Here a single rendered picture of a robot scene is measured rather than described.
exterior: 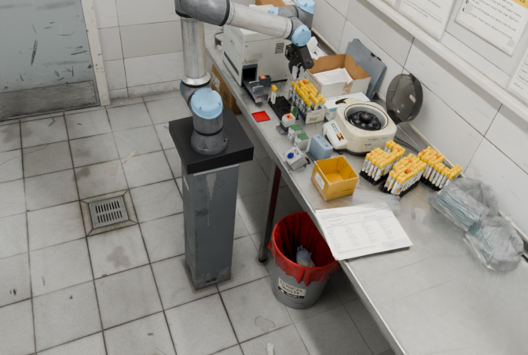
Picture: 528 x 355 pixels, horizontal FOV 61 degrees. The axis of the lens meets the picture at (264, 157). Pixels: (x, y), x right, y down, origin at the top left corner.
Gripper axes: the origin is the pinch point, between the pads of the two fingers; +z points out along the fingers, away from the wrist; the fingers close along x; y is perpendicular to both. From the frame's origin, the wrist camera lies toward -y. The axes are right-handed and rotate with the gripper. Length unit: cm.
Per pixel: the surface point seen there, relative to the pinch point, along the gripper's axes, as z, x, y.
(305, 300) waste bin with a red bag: 99, 6, -52
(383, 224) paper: 21, -5, -70
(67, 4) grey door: 27, 82, 158
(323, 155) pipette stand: 15.7, 1.9, -33.4
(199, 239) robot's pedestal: 66, 52, -21
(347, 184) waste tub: 15, 2, -52
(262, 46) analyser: 0.5, 2.1, 31.9
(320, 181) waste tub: 17.0, 10.0, -45.6
